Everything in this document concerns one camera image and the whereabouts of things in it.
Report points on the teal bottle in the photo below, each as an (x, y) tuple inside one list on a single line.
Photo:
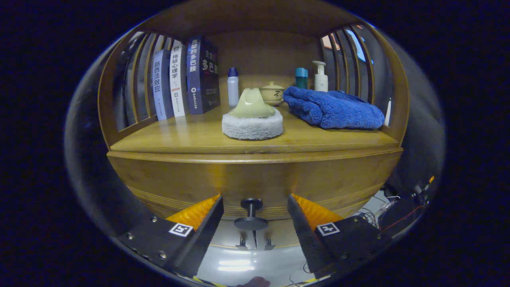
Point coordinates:
[(301, 79)]

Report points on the blue towel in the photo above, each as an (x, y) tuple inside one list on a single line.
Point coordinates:
[(334, 109)]

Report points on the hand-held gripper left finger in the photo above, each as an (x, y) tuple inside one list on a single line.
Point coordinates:
[(207, 235)]

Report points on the wooden cabinet door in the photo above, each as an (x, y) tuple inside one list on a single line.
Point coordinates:
[(227, 237), (283, 237)]

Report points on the beige lidded teacup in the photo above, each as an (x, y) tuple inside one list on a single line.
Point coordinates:
[(273, 93)]

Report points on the white book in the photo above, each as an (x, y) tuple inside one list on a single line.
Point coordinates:
[(178, 81)]

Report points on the white bottle blue cap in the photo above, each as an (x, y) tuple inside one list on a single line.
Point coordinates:
[(233, 89)]

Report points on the white pump bottle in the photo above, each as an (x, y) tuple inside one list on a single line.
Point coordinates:
[(320, 81)]

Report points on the wooden cabinet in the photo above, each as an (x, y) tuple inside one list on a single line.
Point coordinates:
[(259, 52)]

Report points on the wooden countertop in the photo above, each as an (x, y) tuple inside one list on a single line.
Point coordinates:
[(179, 135)]

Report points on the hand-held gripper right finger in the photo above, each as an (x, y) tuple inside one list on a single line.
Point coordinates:
[(303, 235)]

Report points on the pale green scrubbing brush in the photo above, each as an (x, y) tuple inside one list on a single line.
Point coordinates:
[(252, 115)]

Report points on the wooden drawer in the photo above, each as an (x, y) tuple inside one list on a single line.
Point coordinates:
[(259, 175)]

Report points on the dark blue book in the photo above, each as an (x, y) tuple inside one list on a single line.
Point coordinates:
[(203, 75)]

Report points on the lilac book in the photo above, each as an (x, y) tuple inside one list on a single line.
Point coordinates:
[(161, 87)]

